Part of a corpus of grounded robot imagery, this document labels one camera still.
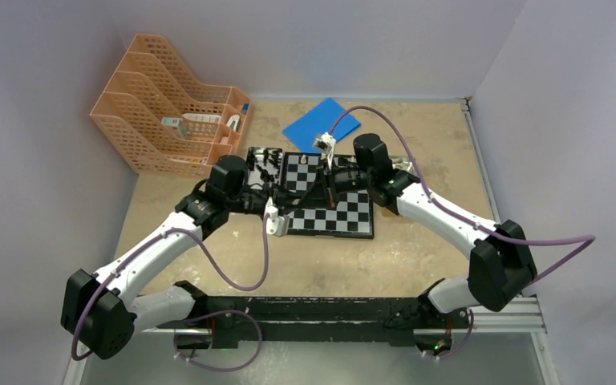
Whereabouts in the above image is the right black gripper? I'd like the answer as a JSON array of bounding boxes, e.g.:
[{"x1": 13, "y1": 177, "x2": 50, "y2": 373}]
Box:
[{"x1": 298, "y1": 159, "x2": 373, "y2": 210}]

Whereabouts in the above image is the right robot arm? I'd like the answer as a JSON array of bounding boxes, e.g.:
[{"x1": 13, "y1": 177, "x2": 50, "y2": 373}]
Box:
[{"x1": 298, "y1": 133, "x2": 537, "y2": 326}]

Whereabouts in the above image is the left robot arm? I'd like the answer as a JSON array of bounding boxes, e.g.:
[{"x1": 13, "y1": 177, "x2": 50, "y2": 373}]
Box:
[{"x1": 61, "y1": 156, "x2": 295, "y2": 361}]

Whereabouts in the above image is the silver tin with black pieces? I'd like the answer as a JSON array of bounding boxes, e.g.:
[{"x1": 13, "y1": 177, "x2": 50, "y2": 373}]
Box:
[{"x1": 245, "y1": 147, "x2": 283, "y2": 189}]

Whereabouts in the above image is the black and white chessboard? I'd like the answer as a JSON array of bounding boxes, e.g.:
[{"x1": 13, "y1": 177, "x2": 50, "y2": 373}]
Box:
[{"x1": 276, "y1": 152, "x2": 375, "y2": 240}]

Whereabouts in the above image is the orange mesh file organizer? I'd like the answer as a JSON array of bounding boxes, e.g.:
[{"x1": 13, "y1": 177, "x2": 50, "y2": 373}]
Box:
[{"x1": 90, "y1": 34, "x2": 253, "y2": 178}]

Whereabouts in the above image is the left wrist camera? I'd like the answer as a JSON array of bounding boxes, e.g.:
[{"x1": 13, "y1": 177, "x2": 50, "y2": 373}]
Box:
[{"x1": 264, "y1": 204, "x2": 290, "y2": 237}]

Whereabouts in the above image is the black mounting rail base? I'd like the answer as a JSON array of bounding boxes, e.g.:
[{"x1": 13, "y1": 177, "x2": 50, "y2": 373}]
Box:
[{"x1": 163, "y1": 296, "x2": 469, "y2": 350}]

